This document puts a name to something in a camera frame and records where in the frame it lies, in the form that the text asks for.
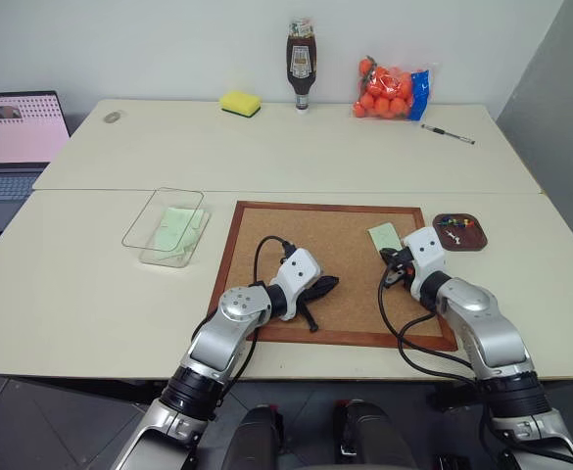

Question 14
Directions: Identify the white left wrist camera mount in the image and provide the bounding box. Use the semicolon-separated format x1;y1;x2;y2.
277;248;324;322

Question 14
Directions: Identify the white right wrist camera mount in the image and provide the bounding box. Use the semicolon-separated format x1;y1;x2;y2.
402;226;448;301

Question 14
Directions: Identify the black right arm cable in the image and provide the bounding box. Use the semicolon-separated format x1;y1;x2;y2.
377;271;483;384

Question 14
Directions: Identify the brown tray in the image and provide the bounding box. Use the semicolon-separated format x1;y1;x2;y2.
432;211;491;253

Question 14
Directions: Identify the yellow sponge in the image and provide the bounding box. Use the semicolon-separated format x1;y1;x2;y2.
218;89;263;119

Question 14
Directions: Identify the cork board with wooden frame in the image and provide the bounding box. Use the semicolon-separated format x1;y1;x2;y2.
208;200;459;353

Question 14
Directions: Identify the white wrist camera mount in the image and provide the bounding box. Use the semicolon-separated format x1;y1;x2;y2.
277;248;324;322
402;226;448;301

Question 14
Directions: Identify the ketchup bottle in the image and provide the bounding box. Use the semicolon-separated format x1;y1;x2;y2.
286;17;318;115

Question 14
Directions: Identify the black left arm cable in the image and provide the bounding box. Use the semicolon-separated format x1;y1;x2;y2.
253;236;295;290

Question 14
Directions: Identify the clear plastic box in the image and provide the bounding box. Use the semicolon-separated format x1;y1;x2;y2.
120;186;212;268

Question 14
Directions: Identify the black and white pen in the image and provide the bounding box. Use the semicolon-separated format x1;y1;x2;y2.
420;123;477;146

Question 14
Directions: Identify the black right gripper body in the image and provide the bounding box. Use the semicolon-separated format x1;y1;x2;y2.
391;248;417;287

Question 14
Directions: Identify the laptop with pink screen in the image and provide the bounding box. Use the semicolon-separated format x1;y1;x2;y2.
0;90;72;232

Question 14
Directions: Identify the bag of orange balls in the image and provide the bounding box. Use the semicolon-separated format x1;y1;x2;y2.
351;55;439;122

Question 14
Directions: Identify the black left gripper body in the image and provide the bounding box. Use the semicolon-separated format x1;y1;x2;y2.
297;279;324;311

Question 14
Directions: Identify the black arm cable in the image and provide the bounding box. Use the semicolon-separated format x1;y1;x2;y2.
377;271;483;384
253;236;295;290

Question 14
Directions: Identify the dark rounded robot leg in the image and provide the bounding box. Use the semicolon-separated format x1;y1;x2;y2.
333;399;418;470
225;403;286;470

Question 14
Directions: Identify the green sticky note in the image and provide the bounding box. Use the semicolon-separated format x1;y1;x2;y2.
366;222;401;254
152;206;195;254
182;209;212;252

